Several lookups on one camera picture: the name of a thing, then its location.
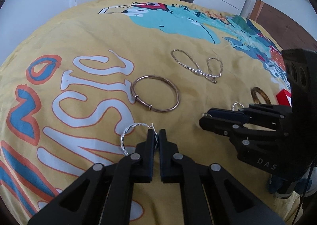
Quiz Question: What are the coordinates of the twisted silver hoop earring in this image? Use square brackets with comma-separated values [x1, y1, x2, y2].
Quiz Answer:
[231, 101, 244, 111]
[120, 123, 158, 156]

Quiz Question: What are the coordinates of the dark brown bangle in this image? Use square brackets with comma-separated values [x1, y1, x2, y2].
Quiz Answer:
[250, 86, 271, 105]

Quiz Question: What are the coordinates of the red white jewelry box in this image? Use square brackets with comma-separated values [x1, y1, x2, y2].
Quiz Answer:
[276, 89, 292, 107]

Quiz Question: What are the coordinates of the brown wooden headboard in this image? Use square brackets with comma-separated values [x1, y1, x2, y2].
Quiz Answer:
[249, 0, 317, 67]

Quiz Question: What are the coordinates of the thin rose gold bangle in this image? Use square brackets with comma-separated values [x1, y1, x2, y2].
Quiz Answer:
[131, 75, 181, 113]

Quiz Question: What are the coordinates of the yellow dinosaur print duvet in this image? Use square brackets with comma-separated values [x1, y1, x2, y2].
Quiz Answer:
[1, 0, 302, 224]

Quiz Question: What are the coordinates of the rhinestone chain necklace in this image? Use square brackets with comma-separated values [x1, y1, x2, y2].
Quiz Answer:
[170, 49, 224, 84]

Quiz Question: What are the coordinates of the black camera module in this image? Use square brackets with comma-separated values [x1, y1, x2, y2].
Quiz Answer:
[282, 49, 316, 115]

